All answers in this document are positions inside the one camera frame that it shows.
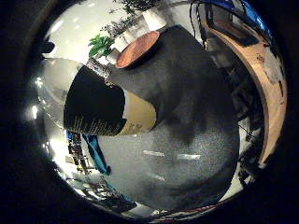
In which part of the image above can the clear spray bottle black-yellow label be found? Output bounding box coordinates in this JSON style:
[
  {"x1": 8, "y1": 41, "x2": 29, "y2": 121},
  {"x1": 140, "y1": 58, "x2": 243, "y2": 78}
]
[{"x1": 36, "y1": 57, "x2": 159, "y2": 138}]

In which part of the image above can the terracotta round bowl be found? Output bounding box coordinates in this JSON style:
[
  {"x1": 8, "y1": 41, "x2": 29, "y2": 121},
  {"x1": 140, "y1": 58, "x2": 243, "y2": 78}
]
[{"x1": 115, "y1": 30, "x2": 162, "y2": 69}]

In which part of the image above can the green leafy plant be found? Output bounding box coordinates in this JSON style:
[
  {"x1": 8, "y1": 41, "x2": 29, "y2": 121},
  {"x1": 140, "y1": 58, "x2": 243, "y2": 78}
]
[{"x1": 88, "y1": 33, "x2": 116, "y2": 59}]

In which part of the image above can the white planter box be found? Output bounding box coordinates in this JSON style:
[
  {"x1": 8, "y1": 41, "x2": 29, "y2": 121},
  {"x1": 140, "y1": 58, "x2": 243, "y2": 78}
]
[{"x1": 142, "y1": 8, "x2": 168, "y2": 32}]

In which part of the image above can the dark leafy plant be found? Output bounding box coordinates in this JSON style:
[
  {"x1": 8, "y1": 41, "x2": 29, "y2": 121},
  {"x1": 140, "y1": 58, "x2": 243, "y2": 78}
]
[{"x1": 112, "y1": 0, "x2": 164, "y2": 15}]

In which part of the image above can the wooden side table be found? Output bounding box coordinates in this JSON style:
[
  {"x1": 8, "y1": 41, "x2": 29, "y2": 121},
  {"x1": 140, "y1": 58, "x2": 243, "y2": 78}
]
[{"x1": 199, "y1": 18, "x2": 288, "y2": 166}]

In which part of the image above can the red cable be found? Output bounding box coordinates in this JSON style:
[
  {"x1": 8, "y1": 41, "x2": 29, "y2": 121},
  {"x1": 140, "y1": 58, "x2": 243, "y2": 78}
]
[{"x1": 154, "y1": 199, "x2": 232, "y2": 219}]

